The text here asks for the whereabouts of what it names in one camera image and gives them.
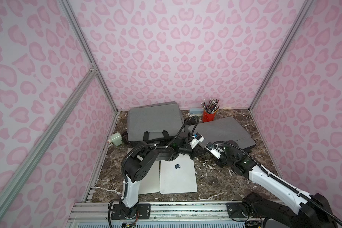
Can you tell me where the dark grey laptop case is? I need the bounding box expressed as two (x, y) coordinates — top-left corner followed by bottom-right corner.
(195, 117), (256, 153)

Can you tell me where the bundle of coloured pencils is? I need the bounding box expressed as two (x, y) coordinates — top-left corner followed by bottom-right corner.
(201, 98), (219, 114)

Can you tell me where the grey laptop sleeve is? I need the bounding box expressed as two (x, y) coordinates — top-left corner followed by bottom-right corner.
(127, 102), (186, 143)

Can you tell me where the dark green laptop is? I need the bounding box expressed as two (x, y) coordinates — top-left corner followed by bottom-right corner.
(124, 148), (160, 195)

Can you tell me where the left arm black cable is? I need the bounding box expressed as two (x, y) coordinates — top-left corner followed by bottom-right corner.
(107, 115), (200, 228)

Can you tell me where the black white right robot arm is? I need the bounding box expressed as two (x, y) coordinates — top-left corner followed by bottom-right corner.
(206, 141), (342, 228)

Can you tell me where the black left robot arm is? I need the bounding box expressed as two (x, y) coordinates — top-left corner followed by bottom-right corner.
(121, 132), (204, 214)

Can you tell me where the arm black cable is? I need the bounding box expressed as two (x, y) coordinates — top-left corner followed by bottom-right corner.
(212, 141), (342, 228)
(107, 115), (200, 228)

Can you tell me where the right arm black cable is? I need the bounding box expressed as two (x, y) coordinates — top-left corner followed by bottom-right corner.
(212, 141), (342, 228)

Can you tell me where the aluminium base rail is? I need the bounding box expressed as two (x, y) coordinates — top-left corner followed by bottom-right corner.
(65, 200), (277, 228)

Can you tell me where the pale green tape dispenser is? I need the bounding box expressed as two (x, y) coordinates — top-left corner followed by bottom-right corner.
(108, 133), (123, 147)

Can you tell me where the red pencil cup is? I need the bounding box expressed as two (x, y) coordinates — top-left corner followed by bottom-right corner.
(202, 111), (216, 123)

